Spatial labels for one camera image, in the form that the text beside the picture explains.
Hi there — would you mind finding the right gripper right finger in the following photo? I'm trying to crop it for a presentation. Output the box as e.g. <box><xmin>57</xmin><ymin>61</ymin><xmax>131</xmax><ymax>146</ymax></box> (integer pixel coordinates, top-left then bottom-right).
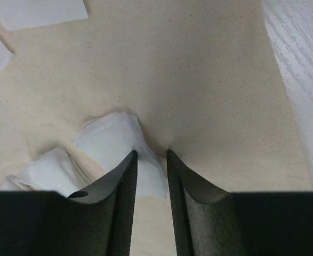
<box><xmin>166</xmin><ymin>150</ymin><xmax>246</xmax><ymax>255</ymax></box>

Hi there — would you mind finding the tilted white suture packet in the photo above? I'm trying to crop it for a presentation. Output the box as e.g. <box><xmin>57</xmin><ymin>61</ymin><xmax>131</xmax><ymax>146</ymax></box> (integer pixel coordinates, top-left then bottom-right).
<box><xmin>0</xmin><ymin>0</ymin><xmax>88</xmax><ymax>30</ymax></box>

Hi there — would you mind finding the beige cloth drape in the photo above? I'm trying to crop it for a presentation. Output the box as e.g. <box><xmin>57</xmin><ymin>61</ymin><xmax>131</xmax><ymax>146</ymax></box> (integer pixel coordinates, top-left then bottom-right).
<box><xmin>0</xmin><ymin>1</ymin><xmax>313</xmax><ymax>255</ymax></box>

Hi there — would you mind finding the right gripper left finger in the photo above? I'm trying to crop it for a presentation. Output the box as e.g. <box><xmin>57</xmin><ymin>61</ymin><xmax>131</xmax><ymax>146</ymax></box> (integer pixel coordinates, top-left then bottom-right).
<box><xmin>67</xmin><ymin>150</ymin><xmax>138</xmax><ymax>255</ymax></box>

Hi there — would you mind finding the white gauze pad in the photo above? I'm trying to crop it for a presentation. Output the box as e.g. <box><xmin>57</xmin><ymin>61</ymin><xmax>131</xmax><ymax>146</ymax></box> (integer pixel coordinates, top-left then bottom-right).
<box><xmin>0</xmin><ymin>148</ymin><xmax>91</xmax><ymax>197</ymax></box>
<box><xmin>74</xmin><ymin>113</ymin><xmax>167</xmax><ymax>198</ymax></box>

